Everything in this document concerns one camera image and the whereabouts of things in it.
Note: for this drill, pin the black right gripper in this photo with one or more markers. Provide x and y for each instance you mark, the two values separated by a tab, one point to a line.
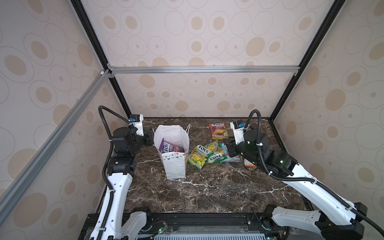
231	145

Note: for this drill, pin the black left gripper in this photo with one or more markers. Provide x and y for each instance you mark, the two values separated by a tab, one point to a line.
148	138

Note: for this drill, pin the purple Fox's candy bag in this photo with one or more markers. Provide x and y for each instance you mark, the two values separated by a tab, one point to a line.
166	147

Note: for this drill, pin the white paper bag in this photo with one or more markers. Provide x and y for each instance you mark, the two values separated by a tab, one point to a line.
173	143

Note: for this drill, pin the yellow green Fox's candy bag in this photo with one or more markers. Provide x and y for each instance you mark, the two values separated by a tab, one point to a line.
196	160

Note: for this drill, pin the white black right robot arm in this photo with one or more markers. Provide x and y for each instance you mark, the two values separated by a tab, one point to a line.
335	217

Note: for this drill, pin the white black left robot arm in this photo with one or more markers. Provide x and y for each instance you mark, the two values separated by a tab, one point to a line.
118	172

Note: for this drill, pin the orange Fox's candy bag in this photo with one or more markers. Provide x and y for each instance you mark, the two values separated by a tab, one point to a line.
249	164

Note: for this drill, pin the Fox's fruits candy bag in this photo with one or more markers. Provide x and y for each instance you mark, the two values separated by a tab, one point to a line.
218	131

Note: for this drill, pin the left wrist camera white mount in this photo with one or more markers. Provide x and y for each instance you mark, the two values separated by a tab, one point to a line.
137	122

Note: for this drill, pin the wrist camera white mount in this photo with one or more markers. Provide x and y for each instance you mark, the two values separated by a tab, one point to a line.
238	130
137	122

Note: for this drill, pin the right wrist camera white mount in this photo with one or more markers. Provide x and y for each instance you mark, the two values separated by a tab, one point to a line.
238	130

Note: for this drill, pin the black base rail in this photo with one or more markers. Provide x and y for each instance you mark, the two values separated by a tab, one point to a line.
207	223

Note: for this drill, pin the silver aluminium back rail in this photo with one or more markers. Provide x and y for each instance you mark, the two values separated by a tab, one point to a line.
205	69

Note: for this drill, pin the silver aluminium rail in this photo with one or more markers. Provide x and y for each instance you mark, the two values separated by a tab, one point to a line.
205	69
23	181

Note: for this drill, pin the silver aluminium left rail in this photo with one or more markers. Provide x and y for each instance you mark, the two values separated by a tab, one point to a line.
23	181

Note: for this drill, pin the black corner frame post left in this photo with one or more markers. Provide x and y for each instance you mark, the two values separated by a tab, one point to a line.
98	49

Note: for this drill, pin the black corner frame post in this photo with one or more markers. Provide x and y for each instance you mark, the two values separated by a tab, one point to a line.
319	36
98	49

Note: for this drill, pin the black corner frame post right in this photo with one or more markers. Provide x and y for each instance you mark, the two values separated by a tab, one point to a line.
319	36

